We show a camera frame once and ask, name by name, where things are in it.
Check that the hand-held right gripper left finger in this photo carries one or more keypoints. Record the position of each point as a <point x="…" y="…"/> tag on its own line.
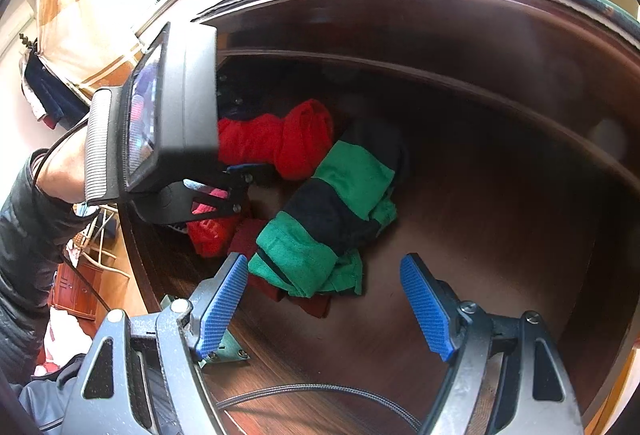
<point x="222" y="300"/>

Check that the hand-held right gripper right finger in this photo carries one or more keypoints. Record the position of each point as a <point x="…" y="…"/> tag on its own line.
<point x="425" y="310"/>

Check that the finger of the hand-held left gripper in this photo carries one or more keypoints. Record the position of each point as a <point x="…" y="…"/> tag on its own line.
<point x="225" y="208"/>
<point x="245" y="175"/>

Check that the dark maroon sock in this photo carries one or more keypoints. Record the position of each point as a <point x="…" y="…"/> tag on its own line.
<point x="245" y="235"/>

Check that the bright red sock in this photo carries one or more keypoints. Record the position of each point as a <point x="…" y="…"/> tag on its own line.
<point x="300" y="135"/>

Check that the green and black sock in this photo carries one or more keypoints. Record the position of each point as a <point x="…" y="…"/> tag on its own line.
<point x="350" y="170"/>

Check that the brown wooden drawer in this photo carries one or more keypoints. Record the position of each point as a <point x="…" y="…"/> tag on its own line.
<point x="475" y="215"/>

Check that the person's left forearm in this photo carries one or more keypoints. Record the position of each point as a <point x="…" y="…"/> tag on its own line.
<point x="30" y="240"/>

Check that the orange white curtain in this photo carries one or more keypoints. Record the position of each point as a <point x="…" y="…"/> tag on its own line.
<point x="90" y="40"/>

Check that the reddish wooden cabinet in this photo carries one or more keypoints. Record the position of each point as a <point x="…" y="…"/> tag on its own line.
<point x="80" y="290"/>

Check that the hanging clothes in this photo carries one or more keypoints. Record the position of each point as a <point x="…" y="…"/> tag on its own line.
<point x="45" y="95"/>

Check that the white cloth heap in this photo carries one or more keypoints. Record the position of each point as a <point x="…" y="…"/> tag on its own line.
<point x="62" y="335"/>

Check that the coat rack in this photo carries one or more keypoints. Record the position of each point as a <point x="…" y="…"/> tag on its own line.
<point x="27" y="42"/>

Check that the person's dark clothing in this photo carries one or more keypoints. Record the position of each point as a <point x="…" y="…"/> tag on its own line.
<point x="45" y="400"/>

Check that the green metal bracket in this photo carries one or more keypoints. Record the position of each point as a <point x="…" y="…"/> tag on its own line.
<point x="230" y="350"/>

